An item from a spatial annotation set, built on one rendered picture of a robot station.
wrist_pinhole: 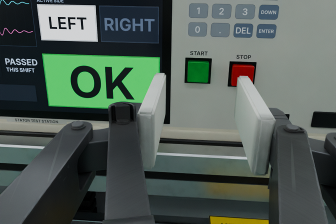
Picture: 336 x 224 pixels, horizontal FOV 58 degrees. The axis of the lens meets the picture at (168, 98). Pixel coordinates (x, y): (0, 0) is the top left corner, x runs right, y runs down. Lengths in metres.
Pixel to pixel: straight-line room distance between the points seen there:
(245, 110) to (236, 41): 0.10
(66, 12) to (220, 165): 0.18
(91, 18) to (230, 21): 0.12
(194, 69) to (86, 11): 0.10
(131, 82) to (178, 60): 0.05
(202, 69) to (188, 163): 0.08
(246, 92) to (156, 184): 0.14
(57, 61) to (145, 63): 0.08
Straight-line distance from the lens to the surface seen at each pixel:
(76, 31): 0.28
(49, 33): 0.29
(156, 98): 0.16
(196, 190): 0.29
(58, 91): 0.30
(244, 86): 0.18
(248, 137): 0.16
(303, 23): 0.27
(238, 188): 0.29
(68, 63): 0.29
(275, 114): 0.17
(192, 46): 0.26
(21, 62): 0.31
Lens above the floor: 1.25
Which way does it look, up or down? 20 degrees down
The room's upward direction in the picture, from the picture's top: 1 degrees clockwise
